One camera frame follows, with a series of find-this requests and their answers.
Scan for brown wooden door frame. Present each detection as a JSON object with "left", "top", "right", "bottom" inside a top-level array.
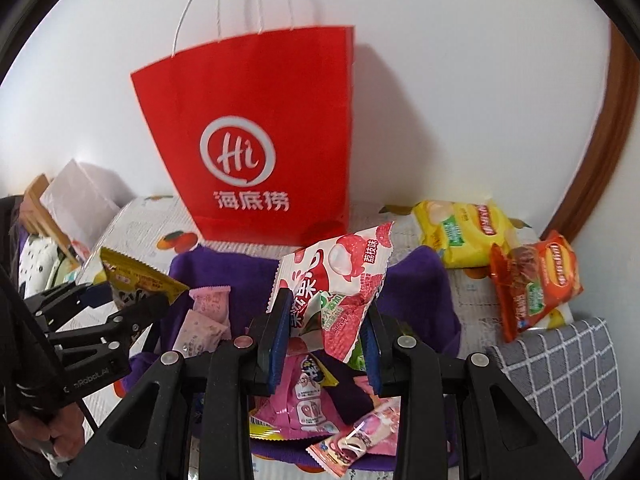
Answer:
[{"left": 542, "top": 25, "right": 639, "bottom": 240}]

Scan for purple fabric tray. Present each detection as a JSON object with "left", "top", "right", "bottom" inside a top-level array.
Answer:
[{"left": 120, "top": 245, "right": 461, "bottom": 471}]

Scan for grey checked folded cloth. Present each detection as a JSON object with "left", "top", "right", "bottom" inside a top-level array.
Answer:
[{"left": 487, "top": 318, "right": 623, "bottom": 479}]

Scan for yellow triangular snack packet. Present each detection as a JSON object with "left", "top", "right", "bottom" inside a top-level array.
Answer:
[{"left": 100, "top": 247, "right": 189, "bottom": 310}]

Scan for pink peach candy packet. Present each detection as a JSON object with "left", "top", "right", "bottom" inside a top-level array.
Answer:
[{"left": 189, "top": 285, "right": 231, "bottom": 340}]

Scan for wooden chair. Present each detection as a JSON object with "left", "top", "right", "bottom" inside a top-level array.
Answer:
[{"left": 20, "top": 174, "right": 81, "bottom": 269}]

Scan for red paper shopping bag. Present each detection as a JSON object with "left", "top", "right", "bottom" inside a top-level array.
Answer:
[{"left": 131, "top": 26, "right": 355, "bottom": 246}]

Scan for orange red chips bag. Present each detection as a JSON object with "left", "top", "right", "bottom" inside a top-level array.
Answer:
[{"left": 489, "top": 231, "right": 584, "bottom": 342}]

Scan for yellow chips bag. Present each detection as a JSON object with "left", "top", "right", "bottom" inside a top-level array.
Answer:
[{"left": 412, "top": 200, "right": 520, "bottom": 269}]

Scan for lychee jelly packet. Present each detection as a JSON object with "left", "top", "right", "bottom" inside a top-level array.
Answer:
[{"left": 267, "top": 221, "right": 394, "bottom": 363}]

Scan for white pink small packet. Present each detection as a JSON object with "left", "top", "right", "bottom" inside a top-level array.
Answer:
[{"left": 172, "top": 310, "right": 227, "bottom": 359}]

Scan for person left hand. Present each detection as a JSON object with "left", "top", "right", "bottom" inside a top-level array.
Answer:
[{"left": 9, "top": 404, "right": 85, "bottom": 460}]

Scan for green triangular snack packet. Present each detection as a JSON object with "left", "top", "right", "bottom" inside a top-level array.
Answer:
[{"left": 347, "top": 339, "right": 366, "bottom": 372}]

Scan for large pink snack packet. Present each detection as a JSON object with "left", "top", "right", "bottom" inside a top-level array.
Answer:
[{"left": 248, "top": 353, "right": 346, "bottom": 441}]

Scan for long pink white snack bar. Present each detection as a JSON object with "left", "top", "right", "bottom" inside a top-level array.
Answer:
[{"left": 306, "top": 396, "right": 401, "bottom": 478}]

